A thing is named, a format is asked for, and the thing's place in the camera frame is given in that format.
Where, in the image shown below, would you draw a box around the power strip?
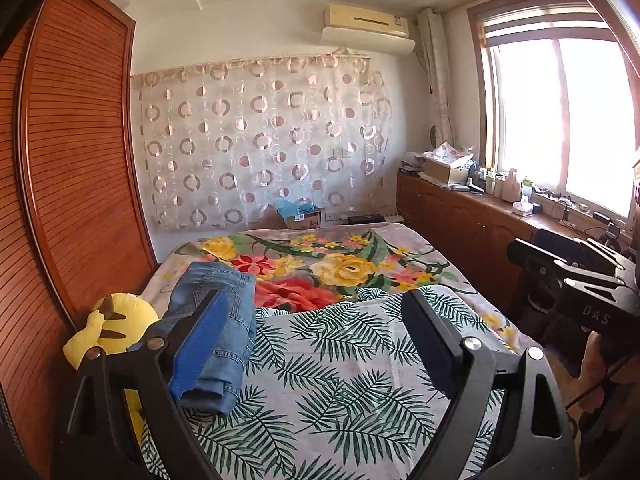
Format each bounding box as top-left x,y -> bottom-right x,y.
532,187 -> 591,211

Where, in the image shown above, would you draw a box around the open cardboard box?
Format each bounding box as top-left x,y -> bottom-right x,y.
424,157 -> 471,185

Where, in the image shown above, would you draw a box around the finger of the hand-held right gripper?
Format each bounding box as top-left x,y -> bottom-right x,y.
507,237 -> 623,287
570,237 -> 635,275

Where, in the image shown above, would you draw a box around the wooden side cabinet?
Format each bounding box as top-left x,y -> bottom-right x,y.
396,170 -> 640,321

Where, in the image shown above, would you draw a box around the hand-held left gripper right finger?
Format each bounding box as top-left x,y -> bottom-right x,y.
401,289 -> 581,480

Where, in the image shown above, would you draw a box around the floral blanket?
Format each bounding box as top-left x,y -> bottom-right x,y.
140,227 -> 546,356

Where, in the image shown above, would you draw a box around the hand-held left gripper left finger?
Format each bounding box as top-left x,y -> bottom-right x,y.
52,290 -> 231,480

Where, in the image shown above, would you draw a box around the black cable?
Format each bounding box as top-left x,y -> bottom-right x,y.
565,355 -> 618,413

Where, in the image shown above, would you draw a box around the bundled window curtain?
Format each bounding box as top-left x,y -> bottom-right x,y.
417,8 -> 457,146

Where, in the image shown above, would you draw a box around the white plastic bag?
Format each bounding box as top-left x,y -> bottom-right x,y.
432,142 -> 474,162

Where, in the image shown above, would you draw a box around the blue denim pants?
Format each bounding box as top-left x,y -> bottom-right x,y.
127,261 -> 258,416

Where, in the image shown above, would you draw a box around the wooden frame window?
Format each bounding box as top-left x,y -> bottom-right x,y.
467,0 -> 640,221

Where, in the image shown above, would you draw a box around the person's right hand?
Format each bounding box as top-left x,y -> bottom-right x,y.
580,332 -> 615,382

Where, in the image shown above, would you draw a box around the cardboard box with blue bag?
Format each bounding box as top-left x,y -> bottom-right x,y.
276,199 -> 322,230

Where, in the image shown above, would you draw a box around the yellow plush toy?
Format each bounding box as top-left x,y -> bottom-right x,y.
63,293 -> 162,453

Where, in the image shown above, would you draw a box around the circle pattern sheer curtain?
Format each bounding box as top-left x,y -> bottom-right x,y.
131,52 -> 393,231

